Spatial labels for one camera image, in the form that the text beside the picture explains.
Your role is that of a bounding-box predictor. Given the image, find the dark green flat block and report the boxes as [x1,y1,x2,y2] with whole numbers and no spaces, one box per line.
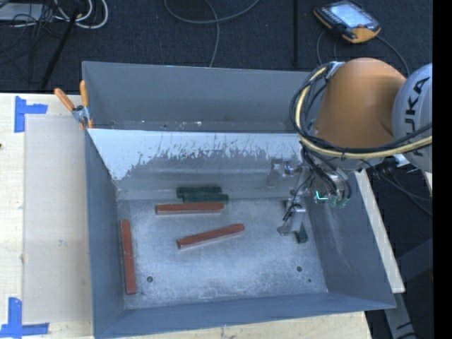
[295,222,309,244]
[182,193,230,204]
[175,186,223,198]

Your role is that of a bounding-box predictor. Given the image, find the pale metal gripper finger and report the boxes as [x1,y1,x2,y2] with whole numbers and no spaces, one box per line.
[276,198,308,237]
[266,158,302,188]

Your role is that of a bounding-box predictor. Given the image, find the red-brown flat block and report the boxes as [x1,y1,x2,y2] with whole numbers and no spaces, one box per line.
[119,218,138,295]
[154,202,226,216]
[176,222,246,251]

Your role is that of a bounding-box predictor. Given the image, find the grey metal bin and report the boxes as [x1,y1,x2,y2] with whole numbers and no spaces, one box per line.
[81,61,397,339]

